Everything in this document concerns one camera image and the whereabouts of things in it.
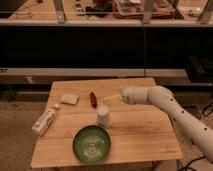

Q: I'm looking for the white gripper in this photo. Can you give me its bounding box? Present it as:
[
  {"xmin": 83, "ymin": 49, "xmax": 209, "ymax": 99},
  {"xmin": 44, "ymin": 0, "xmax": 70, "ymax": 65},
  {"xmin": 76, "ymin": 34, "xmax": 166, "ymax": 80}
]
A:
[{"xmin": 103, "ymin": 86, "xmax": 135, "ymax": 105}]

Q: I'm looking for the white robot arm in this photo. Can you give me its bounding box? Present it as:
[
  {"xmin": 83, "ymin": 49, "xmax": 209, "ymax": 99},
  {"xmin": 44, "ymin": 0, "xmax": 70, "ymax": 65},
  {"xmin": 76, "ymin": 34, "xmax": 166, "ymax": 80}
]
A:
[{"xmin": 103, "ymin": 86, "xmax": 213, "ymax": 163}]

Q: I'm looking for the green ceramic bowl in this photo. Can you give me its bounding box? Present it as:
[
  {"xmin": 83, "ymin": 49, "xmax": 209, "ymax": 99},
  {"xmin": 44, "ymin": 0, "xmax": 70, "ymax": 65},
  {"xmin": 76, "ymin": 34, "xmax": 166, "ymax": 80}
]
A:
[{"xmin": 72, "ymin": 125, "xmax": 111, "ymax": 164}]

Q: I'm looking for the brown sausage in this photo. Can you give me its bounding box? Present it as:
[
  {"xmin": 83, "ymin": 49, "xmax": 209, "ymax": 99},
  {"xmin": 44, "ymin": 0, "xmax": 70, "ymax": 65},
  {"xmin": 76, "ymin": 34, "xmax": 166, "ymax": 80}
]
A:
[{"xmin": 90, "ymin": 92, "xmax": 97, "ymax": 108}]

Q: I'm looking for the white paper cup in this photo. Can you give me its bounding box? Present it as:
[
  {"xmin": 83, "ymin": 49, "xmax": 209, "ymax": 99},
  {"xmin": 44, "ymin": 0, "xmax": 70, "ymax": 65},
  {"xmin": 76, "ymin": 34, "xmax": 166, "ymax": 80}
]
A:
[{"xmin": 97, "ymin": 106, "xmax": 112, "ymax": 128}]

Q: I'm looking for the wooden table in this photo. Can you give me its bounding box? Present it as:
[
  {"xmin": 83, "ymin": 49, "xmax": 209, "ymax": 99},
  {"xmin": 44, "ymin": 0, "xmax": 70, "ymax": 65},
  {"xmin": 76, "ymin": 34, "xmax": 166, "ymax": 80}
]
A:
[{"xmin": 31, "ymin": 78, "xmax": 183, "ymax": 169}]

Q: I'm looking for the white sponge block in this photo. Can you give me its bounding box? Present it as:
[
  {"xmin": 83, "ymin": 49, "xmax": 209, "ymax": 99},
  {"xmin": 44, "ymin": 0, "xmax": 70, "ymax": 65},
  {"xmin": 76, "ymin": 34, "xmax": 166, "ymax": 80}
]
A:
[{"xmin": 61, "ymin": 94, "xmax": 78, "ymax": 105}]

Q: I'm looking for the white bottle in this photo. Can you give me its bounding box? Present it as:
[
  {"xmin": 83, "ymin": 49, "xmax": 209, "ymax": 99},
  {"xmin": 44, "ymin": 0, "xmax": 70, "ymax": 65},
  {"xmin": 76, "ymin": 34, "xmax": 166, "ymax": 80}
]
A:
[{"xmin": 32, "ymin": 104, "xmax": 60, "ymax": 136}]

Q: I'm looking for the cluttered tray on shelf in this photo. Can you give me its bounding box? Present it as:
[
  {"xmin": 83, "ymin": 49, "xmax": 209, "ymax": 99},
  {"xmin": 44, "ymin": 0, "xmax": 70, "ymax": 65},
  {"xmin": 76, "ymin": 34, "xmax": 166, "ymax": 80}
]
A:
[{"xmin": 112, "ymin": 0, "xmax": 175, "ymax": 18}]

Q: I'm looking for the black box on right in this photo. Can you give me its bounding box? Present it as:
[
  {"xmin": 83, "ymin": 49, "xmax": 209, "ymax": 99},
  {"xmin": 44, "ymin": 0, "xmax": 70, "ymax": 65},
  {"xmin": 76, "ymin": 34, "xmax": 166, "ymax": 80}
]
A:
[{"xmin": 185, "ymin": 55, "xmax": 213, "ymax": 83}]

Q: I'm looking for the black cable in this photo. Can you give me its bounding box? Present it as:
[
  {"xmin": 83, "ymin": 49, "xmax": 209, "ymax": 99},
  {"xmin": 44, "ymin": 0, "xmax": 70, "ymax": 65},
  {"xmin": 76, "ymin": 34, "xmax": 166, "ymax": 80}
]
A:
[{"xmin": 175, "ymin": 101, "xmax": 213, "ymax": 171}]

